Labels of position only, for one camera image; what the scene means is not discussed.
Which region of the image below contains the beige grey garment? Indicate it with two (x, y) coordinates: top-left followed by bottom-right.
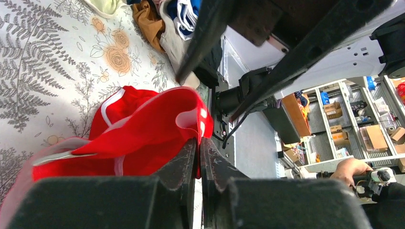
(159, 0), (190, 73)

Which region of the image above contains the pale yellow-green garment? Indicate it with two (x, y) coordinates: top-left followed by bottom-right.
(83, 0), (129, 19)

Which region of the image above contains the blue and white garment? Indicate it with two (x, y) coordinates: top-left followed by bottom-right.
(166, 0), (201, 41)

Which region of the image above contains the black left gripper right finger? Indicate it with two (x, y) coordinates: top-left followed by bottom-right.
(200, 138), (371, 229)

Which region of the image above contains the person's hand in background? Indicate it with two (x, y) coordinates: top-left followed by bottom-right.
(330, 158), (373, 187)

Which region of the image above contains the red underwear white trim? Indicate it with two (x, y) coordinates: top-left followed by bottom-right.
(0, 86), (213, 228)

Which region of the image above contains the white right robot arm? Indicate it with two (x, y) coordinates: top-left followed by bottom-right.
(175, 0), (394, 120)

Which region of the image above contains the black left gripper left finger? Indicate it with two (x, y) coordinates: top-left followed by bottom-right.
(7, 139), (197, 229)

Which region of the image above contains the metal storage shelf with boxes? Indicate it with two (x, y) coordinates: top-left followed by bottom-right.
(283, 76), (405, 173)

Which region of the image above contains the brown garment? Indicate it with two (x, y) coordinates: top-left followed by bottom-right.
(132, 0), (165, 53)

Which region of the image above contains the floral patterned table mat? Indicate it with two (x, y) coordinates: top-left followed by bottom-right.
(0, 0), (210, 229)

